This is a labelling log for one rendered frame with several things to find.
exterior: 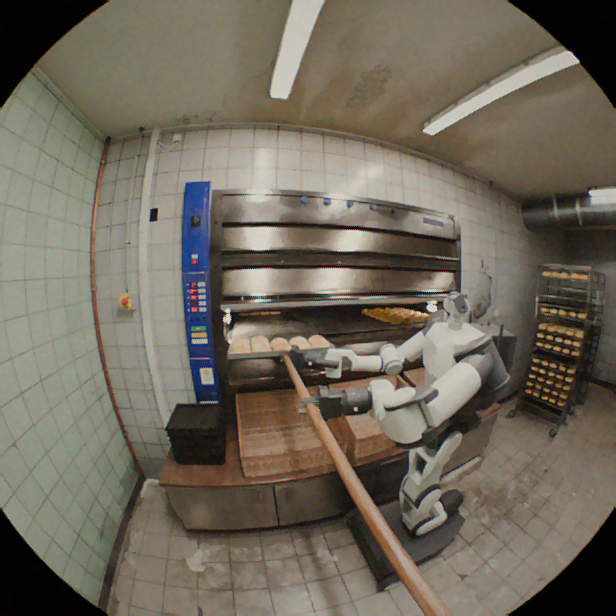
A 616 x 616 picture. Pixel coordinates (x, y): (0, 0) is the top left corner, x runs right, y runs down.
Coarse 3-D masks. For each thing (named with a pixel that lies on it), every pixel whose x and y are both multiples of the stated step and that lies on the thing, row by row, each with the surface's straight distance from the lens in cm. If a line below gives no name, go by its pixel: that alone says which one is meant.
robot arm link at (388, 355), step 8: (384, 352) 112; (392, 352) 111; (360, 360) 108; (368, 360) 109; (376, 360) 110; (384, 360) 110; (392, 360) 107; (360, 368) 108; (368, 368) 109; (376, 368) 110; (384, 368) 110
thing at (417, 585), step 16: (288, 368) 101; (320, 416) 69; (320, 432) 64; (336, 448) 58; (336, 464) 56; (352, 480) 52; (352, 496) 50; (368, 496) 50; (368, 512) 47; (384, 528) 46; (384, 544) 45; (400, 544) 45; (400, 560) 43; (400, 576) 44; (416, 576) 43; (416, 592) 42; (432, 592) 43; (432, 608) 42
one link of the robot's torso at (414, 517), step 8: (400, 496) 140; (408, 496) 136; (432, 496) 123; (408, 504) 146; (424, 504) 125; (432, 504) 129; (408, 512) 152; (416, 512) 131; (424, 512) 131; (408, 520) 150; (416, 520) 148; (424, 520) 152; (408, 528) 159; (416, 528) 153
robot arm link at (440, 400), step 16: (464, 368) 62; (432, 384) 59; (448, 384) 57; (464, 384) 59; (480, 384) 64; (384, 400) 56; (400, 400) 52; (416, 400) 52; (432, 400) 54; (448, 400) 55; (464, 400) 60; (432, 416) 54; (448, 416) 57; (432, 432) 55; (416, 448) 57
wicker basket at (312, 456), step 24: (240, 408) 160; (264, 408) 160; (288, 408) 163; (240, 432) 136; (264, 432) 165; (288, 432) 163; (312, 432) 163; (336, 432) 146; (240, 456) 127; (264, 456) 127; (288, 456) 129; (312, 456) 133
